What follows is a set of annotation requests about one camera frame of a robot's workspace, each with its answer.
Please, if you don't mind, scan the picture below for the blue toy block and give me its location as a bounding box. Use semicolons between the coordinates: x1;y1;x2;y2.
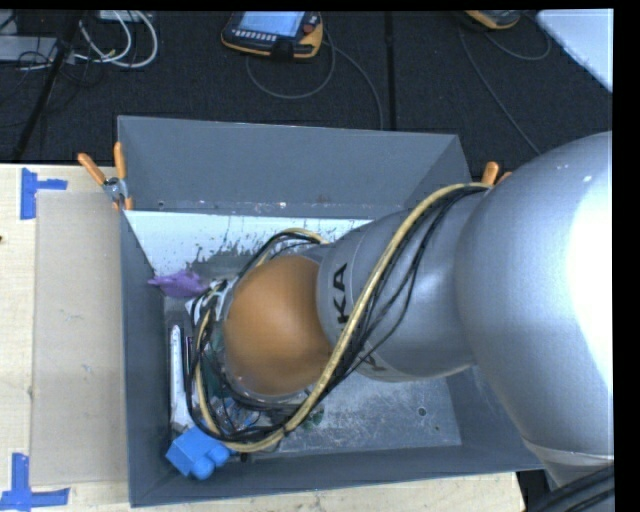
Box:
164;428;237;482

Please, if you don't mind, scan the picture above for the grey metal bin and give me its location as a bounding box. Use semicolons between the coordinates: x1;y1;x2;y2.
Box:
115;115;547;509

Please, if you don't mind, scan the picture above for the white long plastic piece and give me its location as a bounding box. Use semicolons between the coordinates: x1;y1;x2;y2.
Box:
168;324;185;432

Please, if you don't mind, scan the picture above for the purple toy animal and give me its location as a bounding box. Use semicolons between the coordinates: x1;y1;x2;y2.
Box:
146;269;210;298

